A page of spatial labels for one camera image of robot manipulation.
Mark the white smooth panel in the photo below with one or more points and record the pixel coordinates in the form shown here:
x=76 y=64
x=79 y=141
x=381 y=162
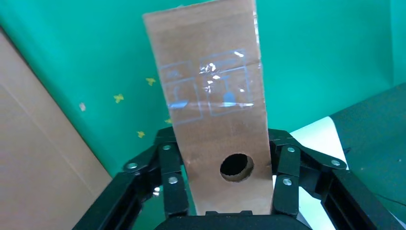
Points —
x=320 y=139

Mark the green felt mat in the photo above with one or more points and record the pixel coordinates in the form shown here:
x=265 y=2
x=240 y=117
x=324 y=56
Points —
x=317 y=47

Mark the small brown cardboard box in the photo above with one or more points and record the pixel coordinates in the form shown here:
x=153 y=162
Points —
x=215 y=133

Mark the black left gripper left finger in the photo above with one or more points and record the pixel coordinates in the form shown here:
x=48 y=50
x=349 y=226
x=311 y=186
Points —
x=168 y=190

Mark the faded pale sticker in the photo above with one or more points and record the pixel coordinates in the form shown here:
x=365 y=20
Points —
x=82 y=106

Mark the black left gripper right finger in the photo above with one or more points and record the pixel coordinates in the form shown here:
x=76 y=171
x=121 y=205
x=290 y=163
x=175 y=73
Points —
x=287 y=190

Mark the yellow star sticker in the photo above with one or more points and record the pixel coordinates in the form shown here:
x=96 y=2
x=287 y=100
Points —
x=150 y=81
x=118 y=98
x=140 y=134
x=168 y=120

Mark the large open cardboard carton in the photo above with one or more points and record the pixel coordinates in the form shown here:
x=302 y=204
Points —
x=38 y=158

